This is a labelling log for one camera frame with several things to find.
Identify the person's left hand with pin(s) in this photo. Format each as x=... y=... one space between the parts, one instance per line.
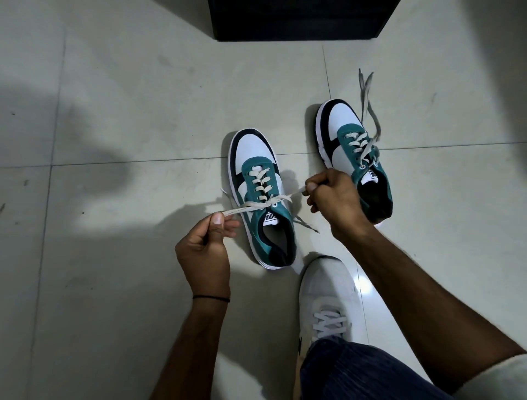
x=204 y=259

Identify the person's right hand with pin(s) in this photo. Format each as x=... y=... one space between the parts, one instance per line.
x=339 y=202

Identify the person's left thumb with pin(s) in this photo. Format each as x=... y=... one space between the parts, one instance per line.
x=215 y=227

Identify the person's right thumb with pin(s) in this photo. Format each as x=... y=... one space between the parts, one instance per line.
x=316 y=187

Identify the white shoelace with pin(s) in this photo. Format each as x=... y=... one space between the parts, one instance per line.
x=368 y=119
x=263 y=202

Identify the person's right forearm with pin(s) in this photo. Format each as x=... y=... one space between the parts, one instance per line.
x=420 y=305

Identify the person's left forearm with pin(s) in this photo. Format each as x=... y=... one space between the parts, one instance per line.
x=193 y=350

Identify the teal white black sneaker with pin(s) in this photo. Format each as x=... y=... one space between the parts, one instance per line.
x=257 y=152
x=344 y=117

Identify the black wrist band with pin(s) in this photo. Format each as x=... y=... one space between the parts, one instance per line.
x=210 y=297

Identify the white worn sneaker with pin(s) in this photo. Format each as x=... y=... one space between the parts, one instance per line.
x=325 y=284

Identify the black cabinet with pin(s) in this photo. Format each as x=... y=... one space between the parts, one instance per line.
x=300 y=18

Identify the blue trouser leg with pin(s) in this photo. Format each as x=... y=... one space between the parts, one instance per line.
x=354 y=371

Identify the white shirt sleeve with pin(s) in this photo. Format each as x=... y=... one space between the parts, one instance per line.
x=500 y=379

